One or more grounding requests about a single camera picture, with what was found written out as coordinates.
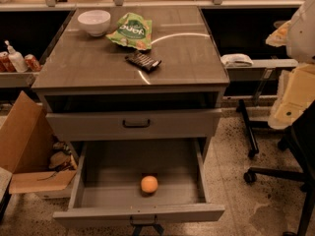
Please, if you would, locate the green snack bag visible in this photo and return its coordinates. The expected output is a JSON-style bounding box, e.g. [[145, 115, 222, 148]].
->
[[106, 13, 152, 50]]

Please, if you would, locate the black office chair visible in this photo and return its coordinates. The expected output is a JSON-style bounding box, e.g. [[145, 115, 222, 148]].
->
[[235, 98, 315, 236]]

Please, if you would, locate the grey side shelf right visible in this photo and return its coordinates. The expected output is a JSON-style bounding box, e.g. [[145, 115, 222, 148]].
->
[[226, 59, 297, 82]]

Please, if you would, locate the grey drawer cabinet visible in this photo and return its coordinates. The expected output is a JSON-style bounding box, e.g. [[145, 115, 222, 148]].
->
[[31, 5, 230, 149]]

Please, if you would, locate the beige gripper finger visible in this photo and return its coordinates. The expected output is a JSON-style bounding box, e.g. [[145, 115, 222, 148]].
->
[[266, 21, 290, 47], [268, 64, 315, 130]]

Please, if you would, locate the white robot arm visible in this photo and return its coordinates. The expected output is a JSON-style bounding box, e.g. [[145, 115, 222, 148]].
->
[[266, 0, 315, 129]]

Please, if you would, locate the white pump bottle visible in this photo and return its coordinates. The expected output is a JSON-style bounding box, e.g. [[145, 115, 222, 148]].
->
[[5, 40, 28, 73]]

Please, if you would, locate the open middle drawer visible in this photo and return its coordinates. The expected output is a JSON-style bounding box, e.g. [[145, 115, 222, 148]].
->
[[53, 139, 224, 228]]

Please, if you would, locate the white ceramic bowl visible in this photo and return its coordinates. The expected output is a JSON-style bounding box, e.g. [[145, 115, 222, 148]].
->
[[78, 10, 111, 36]]

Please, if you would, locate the grey side shelf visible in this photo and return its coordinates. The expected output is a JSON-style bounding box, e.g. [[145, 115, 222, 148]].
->
[[0, 72, 37, 89], [226, 59, 297, 82]]

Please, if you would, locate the grey side shelf left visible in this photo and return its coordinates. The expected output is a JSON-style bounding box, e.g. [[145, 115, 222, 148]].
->
[[0, 72, 37, 89]]

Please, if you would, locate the orange fruit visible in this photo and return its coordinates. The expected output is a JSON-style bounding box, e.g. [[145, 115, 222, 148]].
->
[[141, 176, 158, 194]]

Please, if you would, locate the brown cardboard box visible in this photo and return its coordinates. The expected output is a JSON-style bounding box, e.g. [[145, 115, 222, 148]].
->
[[0, 91, 76, 194]]

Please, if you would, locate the red soda can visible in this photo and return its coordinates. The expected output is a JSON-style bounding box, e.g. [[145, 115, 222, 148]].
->
[[25, 54, 41, 72], [0, 51, 16, 73]]

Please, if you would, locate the black candy bar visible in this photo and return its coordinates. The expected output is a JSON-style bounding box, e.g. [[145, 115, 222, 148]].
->
[[125, 50, 161, 73]]

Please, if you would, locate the red soda can left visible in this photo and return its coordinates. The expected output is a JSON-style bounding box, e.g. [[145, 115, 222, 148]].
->
[[0, 51, 16, 73]]

